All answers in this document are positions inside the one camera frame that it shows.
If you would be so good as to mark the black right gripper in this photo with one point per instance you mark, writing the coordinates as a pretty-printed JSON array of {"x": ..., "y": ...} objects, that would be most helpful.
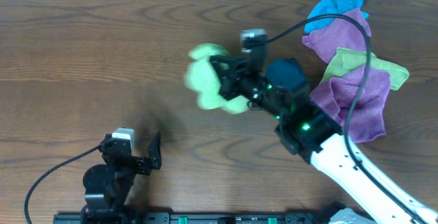
[{"x": 230, "y": 82}]

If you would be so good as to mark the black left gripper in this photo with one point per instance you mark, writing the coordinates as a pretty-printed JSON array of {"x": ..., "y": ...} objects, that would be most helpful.
[{"x": 137, "y": 164}]

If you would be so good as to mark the light green cloth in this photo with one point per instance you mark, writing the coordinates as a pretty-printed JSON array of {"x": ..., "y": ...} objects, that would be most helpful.
[{"x": 201, "y": 78}]

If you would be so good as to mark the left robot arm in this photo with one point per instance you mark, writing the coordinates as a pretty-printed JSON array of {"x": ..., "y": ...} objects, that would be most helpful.
[{"x": 107, "y": 185}]

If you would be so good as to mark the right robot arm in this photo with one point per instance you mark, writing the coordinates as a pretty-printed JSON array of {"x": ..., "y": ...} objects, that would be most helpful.
[{"x": 305, "y": 129}]

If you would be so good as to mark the olive green cloth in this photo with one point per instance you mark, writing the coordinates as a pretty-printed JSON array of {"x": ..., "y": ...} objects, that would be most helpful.
[{"x": 347, "y": 60}]

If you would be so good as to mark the upper purple cloth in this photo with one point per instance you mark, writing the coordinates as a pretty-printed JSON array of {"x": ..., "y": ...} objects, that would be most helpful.
[{"x": 339, "y": 33}]

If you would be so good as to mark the purple cloth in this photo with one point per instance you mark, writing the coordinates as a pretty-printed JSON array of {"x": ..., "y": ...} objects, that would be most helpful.
[
  {"x": 339, "y": 33},
  {"x": 336, "y": 94}
]

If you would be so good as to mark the blue cloth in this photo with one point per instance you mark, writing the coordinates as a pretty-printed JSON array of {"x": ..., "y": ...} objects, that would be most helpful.
[{"x": 330, "y": 7}]

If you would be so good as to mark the lower purple cloth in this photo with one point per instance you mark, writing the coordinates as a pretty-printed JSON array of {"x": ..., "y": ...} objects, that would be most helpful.
[{"x": 336, "y": 94}]

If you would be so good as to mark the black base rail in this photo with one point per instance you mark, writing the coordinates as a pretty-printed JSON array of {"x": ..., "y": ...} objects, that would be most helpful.
[{"x": 166, "y": 218}]

